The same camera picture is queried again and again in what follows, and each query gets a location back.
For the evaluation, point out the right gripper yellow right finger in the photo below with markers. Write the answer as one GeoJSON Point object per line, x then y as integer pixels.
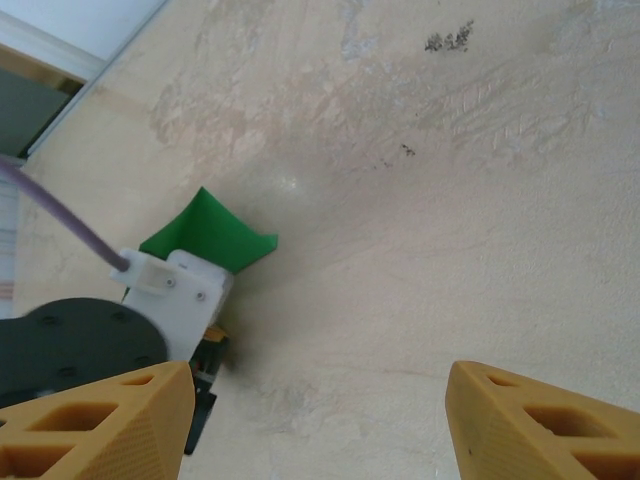
{"type": "Point", "coordinates": [540, 435]}

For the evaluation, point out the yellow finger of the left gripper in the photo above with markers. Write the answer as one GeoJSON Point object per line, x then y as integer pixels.
{"type": "Point", "coordinates": [218, 335]}

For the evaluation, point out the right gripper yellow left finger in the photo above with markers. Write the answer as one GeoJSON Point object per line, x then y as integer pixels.
{"type": "Point", "coordinates": [100, 435]}

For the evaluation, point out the green square paper sheet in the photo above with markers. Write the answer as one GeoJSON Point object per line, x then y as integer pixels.
{"type": "Point", "coordinates": [215, 235]}

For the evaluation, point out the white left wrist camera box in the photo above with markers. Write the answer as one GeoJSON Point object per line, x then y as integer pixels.
{"type": "Point", "coordinates": [175, 305]}

